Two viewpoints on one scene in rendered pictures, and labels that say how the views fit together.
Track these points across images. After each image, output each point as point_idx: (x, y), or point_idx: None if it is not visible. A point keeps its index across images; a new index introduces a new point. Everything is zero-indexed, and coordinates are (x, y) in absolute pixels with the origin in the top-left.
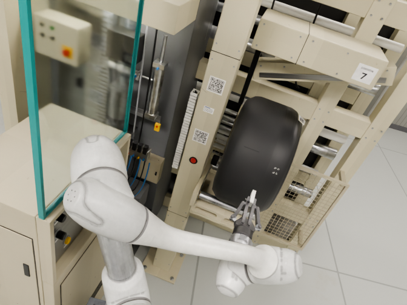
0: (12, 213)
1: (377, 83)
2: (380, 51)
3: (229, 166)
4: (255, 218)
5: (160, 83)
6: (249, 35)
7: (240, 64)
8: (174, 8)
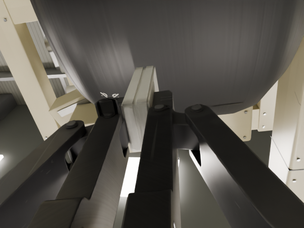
0: None
1: (63, 106)
2: None
3: (284, 37)
4: (35, 203)
5: None
6: (273, 168)
7: (276, 127)
8: None
